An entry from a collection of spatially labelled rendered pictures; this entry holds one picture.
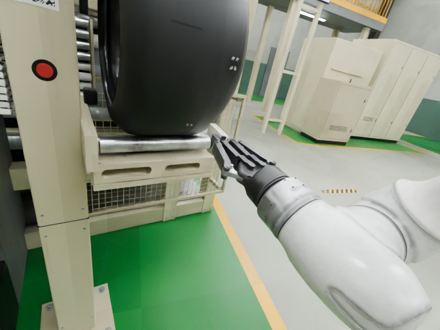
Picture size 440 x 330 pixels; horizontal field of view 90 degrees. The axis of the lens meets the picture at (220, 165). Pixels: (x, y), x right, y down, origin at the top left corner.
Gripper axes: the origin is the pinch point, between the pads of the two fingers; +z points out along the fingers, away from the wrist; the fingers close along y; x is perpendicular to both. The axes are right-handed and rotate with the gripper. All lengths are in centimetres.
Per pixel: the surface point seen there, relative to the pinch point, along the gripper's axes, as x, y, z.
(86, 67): 6, 21, 67
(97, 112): 16, 20, 45
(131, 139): 11.1, 14.1, 18.2
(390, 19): -247, -1255, 647
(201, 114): -0.1, -1.4, 11.3
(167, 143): 11.9, 4.3, 17.3
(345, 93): 25, -419, 206
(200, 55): -14.4, 3.6, 9.0
